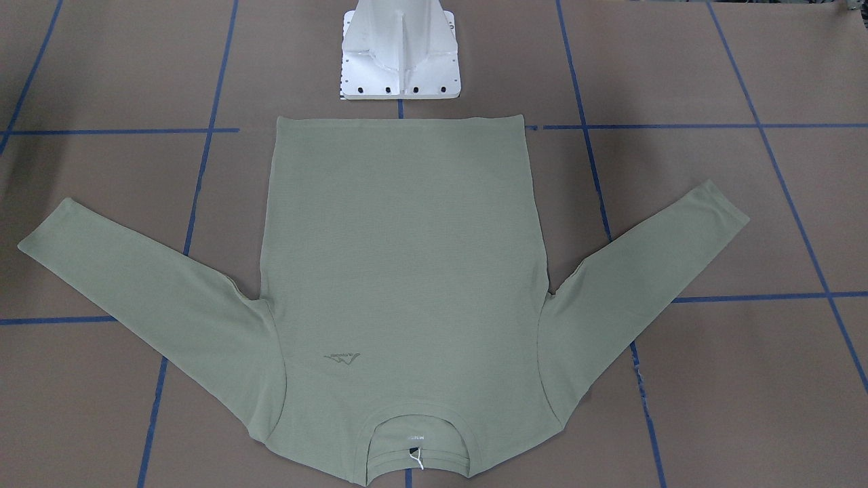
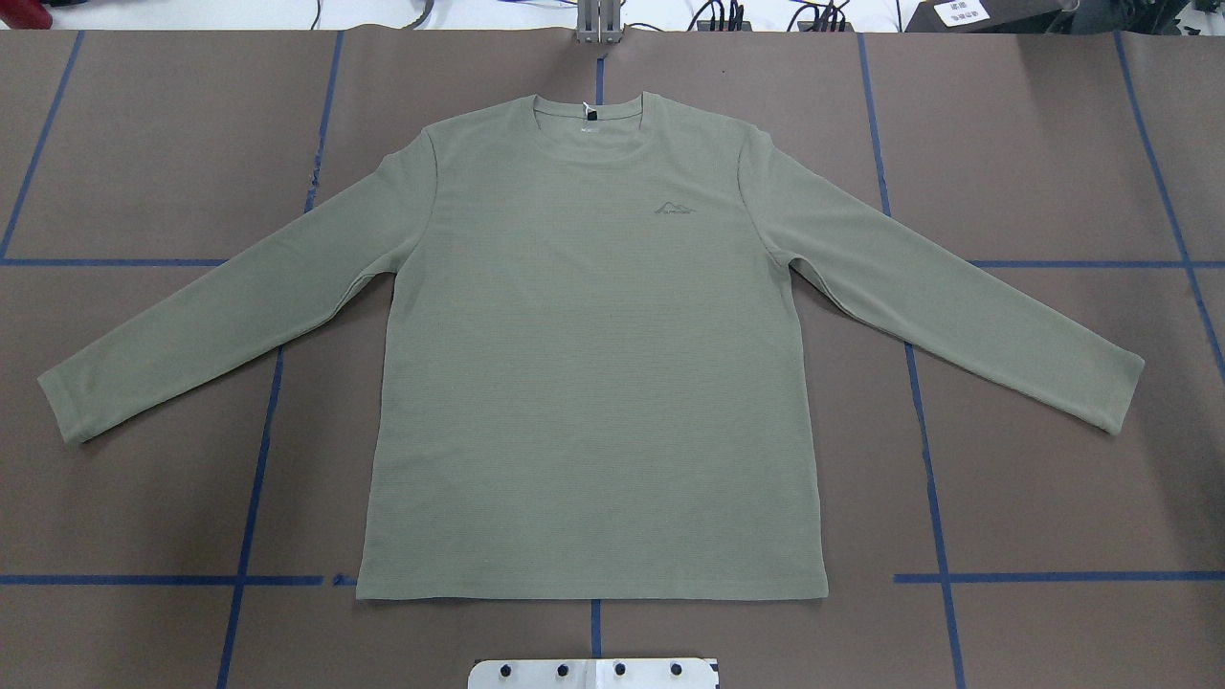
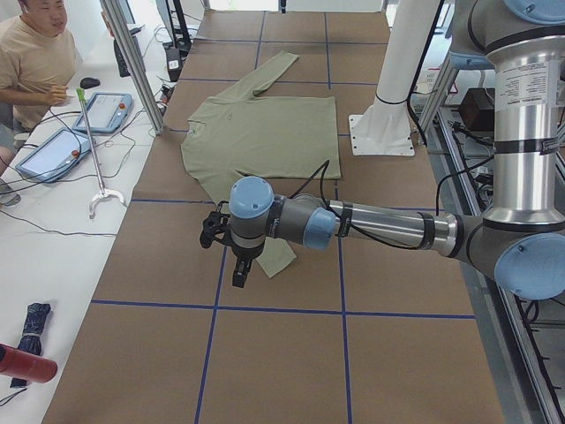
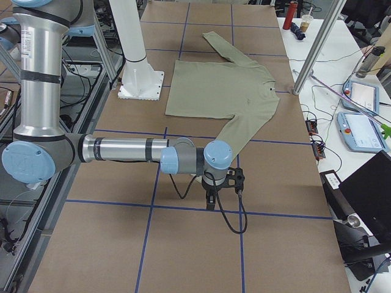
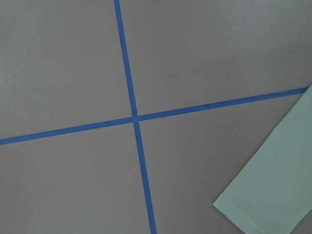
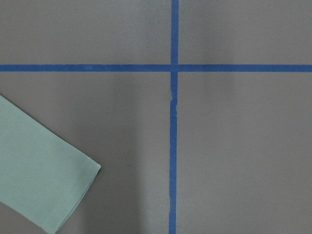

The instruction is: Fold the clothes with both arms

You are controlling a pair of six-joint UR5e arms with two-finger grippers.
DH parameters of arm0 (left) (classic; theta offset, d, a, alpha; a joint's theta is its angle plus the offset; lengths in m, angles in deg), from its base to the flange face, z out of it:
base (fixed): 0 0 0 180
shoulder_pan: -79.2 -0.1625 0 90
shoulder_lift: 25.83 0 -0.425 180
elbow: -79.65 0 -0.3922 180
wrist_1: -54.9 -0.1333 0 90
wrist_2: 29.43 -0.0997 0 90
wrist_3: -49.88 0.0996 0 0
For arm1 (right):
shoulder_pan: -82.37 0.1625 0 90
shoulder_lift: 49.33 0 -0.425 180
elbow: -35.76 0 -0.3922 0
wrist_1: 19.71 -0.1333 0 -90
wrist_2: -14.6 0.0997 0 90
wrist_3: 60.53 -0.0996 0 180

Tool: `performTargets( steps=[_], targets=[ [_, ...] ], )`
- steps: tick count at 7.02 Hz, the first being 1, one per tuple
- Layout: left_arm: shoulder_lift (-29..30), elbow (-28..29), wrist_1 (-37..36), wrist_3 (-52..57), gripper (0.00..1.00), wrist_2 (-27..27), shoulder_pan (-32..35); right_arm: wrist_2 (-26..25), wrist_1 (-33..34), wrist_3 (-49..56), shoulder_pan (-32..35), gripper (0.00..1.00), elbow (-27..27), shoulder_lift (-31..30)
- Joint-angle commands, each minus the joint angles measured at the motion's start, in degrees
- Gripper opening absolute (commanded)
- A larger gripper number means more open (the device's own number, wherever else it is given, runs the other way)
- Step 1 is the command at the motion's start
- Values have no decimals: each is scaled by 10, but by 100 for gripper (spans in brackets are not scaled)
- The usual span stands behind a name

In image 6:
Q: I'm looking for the sage green long-sleeve shirt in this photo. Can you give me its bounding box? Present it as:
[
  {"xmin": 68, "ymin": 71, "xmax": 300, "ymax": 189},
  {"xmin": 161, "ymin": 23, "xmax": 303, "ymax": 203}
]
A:
[{"xmin": 0, "ymin": 97, "xmax": 101, "ymax": 234}]

